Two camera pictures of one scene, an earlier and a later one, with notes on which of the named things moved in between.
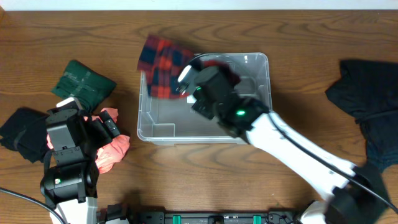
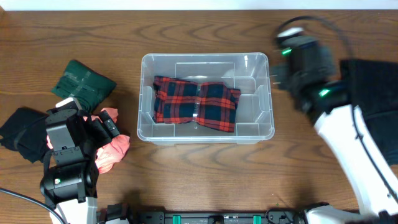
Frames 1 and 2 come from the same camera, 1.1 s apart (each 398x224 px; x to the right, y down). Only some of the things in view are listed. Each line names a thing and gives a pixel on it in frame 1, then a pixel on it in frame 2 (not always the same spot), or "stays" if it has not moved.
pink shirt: [109, 152] stays
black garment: [366, 89] stays
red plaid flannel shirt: [163, 60] to [212, 105]
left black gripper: [101, 125] stays
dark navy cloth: [381, 132] stays
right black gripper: [203, 106] to [283, 74]
